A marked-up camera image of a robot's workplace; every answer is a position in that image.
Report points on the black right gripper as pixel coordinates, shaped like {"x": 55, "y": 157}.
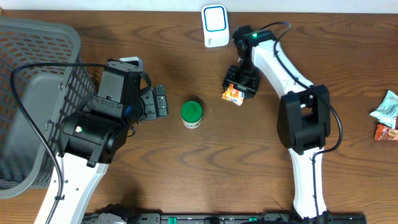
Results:
{"x": 248, "y": 88}

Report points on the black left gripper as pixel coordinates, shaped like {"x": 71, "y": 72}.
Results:
{"x": 150, "y": 111}

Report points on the small orange carton box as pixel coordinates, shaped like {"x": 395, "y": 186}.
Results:
{"x": 233, "y": 95}

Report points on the green lid jar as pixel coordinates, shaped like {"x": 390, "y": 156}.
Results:
{"x": 192, "y": 114}

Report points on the mint green wipes pack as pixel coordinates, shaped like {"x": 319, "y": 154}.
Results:
{"x": 386, "y": 112}

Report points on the red brown chocolate bar wrapper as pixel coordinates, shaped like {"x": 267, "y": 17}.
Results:
{"x": 386, "y": 133}

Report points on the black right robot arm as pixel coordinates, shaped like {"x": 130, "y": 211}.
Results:
{"x": 303, "y": 122}

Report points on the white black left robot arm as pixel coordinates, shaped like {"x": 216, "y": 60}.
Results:
{"x": 89, "y": 140}

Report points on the white black barcode scanner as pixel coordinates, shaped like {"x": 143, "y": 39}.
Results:
{"x": 215, "y": 25}

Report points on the dark grey plastic basket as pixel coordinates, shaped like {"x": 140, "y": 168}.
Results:
{"x": 48, "y": 94}

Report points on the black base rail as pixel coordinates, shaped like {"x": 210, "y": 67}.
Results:
{"x": 116, "y": 213}

